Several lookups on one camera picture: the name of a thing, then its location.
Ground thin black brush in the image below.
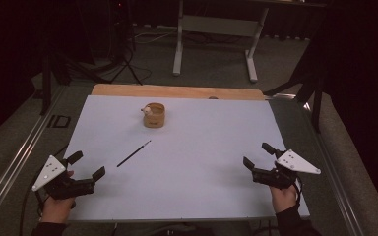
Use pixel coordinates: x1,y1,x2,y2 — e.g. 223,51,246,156
116,140,153,168

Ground white desk frame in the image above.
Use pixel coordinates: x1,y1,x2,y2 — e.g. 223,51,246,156
172,0,328,84

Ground round wooden pen holder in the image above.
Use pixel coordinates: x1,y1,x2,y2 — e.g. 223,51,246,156
143,102,166,129

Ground black angled stand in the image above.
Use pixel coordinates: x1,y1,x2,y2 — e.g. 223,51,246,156
263,29,327,134

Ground person's right hand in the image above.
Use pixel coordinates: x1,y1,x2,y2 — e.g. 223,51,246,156
270,183,300,214

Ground metal floor rail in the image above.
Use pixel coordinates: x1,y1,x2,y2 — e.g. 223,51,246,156
0,86,65,224
303,101,366,236

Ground wooden table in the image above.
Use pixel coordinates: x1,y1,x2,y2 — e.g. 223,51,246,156
91,83,266,101

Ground black floor cables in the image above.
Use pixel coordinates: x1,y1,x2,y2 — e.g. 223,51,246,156
53,48,153,85

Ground person's left hand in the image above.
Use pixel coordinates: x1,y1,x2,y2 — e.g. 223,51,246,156
39,169,77,224

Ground black tripod stand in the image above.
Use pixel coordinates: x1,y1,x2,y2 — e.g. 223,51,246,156
106,0,145,87

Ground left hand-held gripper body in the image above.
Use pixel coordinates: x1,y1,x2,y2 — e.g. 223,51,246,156
31,154,96,201

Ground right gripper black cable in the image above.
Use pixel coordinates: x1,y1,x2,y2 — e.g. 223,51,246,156
292,176,305,207

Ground white table mat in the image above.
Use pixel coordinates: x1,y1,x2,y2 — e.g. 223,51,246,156
63,94,311,224

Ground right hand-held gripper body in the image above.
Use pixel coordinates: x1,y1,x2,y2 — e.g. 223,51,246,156
251,148,322,191

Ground black metal stand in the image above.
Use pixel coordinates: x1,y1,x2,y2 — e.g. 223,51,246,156
39,35,73,116

